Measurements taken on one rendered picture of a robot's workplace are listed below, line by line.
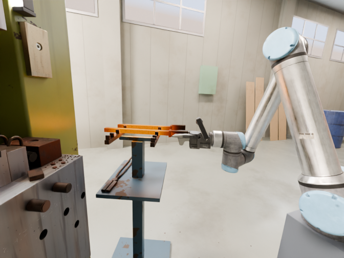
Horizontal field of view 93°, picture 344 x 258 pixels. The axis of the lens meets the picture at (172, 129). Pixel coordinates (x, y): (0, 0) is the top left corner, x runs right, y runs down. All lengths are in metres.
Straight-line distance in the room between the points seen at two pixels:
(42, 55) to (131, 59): 2.83
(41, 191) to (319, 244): 1.02
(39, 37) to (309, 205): 1.12
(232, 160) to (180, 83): 3.06
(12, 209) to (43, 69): 0.50
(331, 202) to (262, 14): 4.98
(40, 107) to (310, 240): 1.24
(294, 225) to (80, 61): 3.50
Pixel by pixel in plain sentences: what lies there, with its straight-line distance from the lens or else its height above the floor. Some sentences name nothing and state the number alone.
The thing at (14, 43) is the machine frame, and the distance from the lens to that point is 0.78.
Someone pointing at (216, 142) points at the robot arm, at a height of 0.91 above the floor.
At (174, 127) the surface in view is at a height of 0.94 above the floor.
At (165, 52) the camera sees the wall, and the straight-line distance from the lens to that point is 3.75.
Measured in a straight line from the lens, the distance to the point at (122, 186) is 0.91.
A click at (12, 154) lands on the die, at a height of 0.98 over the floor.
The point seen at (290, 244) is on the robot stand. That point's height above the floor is 0.46.
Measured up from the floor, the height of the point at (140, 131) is 0.94.
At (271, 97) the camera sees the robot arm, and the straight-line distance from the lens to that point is 0.93.
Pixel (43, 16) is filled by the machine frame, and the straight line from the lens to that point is 0.90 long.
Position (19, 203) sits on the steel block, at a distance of 0.52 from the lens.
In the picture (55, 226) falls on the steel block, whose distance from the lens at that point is 0.65.
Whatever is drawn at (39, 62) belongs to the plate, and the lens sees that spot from 0.80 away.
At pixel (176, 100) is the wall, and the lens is 3.77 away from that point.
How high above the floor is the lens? 1.15
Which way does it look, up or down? 12 degrees down
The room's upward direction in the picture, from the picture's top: 2 degrees clockwise
